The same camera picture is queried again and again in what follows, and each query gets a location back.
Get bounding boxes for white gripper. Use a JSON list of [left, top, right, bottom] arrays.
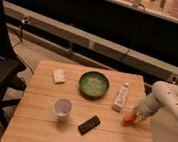
[[134, 99, 155, 124]]

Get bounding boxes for orange red pepper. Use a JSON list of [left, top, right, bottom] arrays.
[[122, 114, 137, 123]]

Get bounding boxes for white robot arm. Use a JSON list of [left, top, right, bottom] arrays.
[[134, 81, 178, 123]]

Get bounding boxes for white tube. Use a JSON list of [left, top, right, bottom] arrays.
[[112, 83, 130, 112]]

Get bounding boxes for green bowl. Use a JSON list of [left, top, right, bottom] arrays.
[[78, 71, 110, 98]]

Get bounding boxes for black rectangular remote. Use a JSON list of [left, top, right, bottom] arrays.
[[78, 116, 101, 135]]

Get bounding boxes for wooden table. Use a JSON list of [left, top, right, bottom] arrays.
[[1, 60, 152, 142]]

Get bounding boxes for white paper cup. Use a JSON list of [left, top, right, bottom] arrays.
[[52, 98, 73, 119]]

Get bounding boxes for white sponge block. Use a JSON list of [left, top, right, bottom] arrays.
[[53, 69, 66, 84]]

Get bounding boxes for black hanging cable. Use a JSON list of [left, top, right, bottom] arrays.
[[118, 0, 147, 66]]

